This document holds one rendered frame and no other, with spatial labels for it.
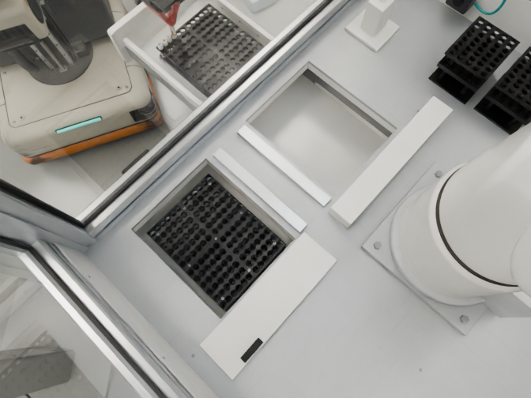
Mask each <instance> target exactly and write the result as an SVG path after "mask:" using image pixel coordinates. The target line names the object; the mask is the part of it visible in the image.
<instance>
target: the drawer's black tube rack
mask: <svg viewBox="0 0 531 398"><path fill-rule="evenodd" d="M217 183H218V185H217ZM221 188H223V189H224V190H223V189H221ZM228 193H229V192H228V191H227V190H226V189H225V188H224V187H223V186H222V185H221V184H220V183H219V182H218V181H217V180H216V179H214V180H213V181H212V182H209V185H208V186H207V187H206V188H205V189H203V191H201V192H200V193H199V195H197V196H196V198H195V199H193V200H192V202H191V203H189V204H188V206H186V207H184V208H183V210H182V211H181V212H180V214H178V215H177V216H176V217H175V218H174V219H173V220H172V221H171V222H170V223H169V224H168V225H167V226H166V227H165V228H164V229H163V230H162V231H161V232H160V233H156V237H155V238H154V239H153V240H154V241H155V242H156V243H157V244H158V245H159V246H160V247H161V248H162V249H163V250H164V251H165V252H166V253H167V254H168V255H169V256H170V257H171V258H172V259H173V260H174V261H175V263H176V264H177V265H178V266H179V267H180V268H181V269H182V270H183V271H184V272H185V273H186V274H187V275H188V276H189V277H190V278H191V279H192V280H193V281H194V282H195V283H196V284H197V285H198V286H199V287H200V288H201V289H202V290H203V291H204V292H205V293H206V294H207V295H208V296H209V297H210V298H211V299H212V300H213V301H214V302H215V303H216V304H217V305H218V306H219V307H220V308H221V309H222V310H223V311H227V310H228V309H229V308H230V307H231V306H232V305H233V304H234V303H235V302H236V300H237V299H238V298H239V297H240V296H241V295H242V294H243V293H244V292H245V291H246V289H247V288H248V287H249V286H250V285H251V284H252V283H253V282H254V281H255V280H256V279H257V278H258V277H259V276H260V275H261V274H262V273H263V272H264V271H265V270H266V268H267V267H268V266H269V265H270V264H271V263H272V262H273V261H274V260H275V259H276V257H277V256H278V255H279V254H280V253H281V252H282V251H283V250H284V249H285V247H286V243H285V242H283V241H282V240H281V239H280V238H279V237H278V236H277V235H276V234H274V233H273V232H272V231H271V230H270V229H269V228H268V227H267V226H266V225H265V224H264V223H263V222H262V221H261V220H260V219H259V218H257V217H256V216H255V215H254V214H253V213H252V212H251V211H249V210H248V209H247V208H246V207H245V206H244V205H243V204H242V203H240V202H239V201H238V200H237V199H236V198H235V197H234V196H233V195H231V194H230V193H229V194H230V196H229V195H228ZM234 199H235V200H236V201H235V200H234ZM241 205H242V206H241ZM181 206H182V205H181ZM255 218H256V219H257V220H256V219H255ZM261 223H262V224H263V226H262V225H261ZM268 230H269V231H270V232H269V231H268ZM274 235H275V236H276V237H274ZM281 242H283V244H282V243H281Z"/></svg>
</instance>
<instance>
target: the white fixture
mask: <svg viewBox="0 0 531 398"><path fill-rule="evenodd" d="M394 3H395V0H370V1H368V3H367V8H366V9H364V10H363V11H362V12H361V13H360V14H359V15H358V16H357V17H356V18H355V19H354V20H353V21H352V22H351V23H350V24H348V25H347V26H346V27H345V31H347V32H348V33H350V34H351V35H353V36H354V37H356V38H357V39H358V40H359V41H361V42H362V43H364V44H365V45H367V46H368V47H369V48H371V49H372V50H373V51H375V52H376V51H378V50H379V49H380V48H381V47H382V46H383V45H384V44H385V43H386V42H387V41H388V40H389V39H390V38H391V37H392V36H393V35H394V34H395V33H396V32H397V31H398V30H399V28H400V26H398V25H397V24H395V23H394V22H392V21H391V20H390V19H388V18H389V16H390V12H391V10H392V8H393V6H394Z"/></svg>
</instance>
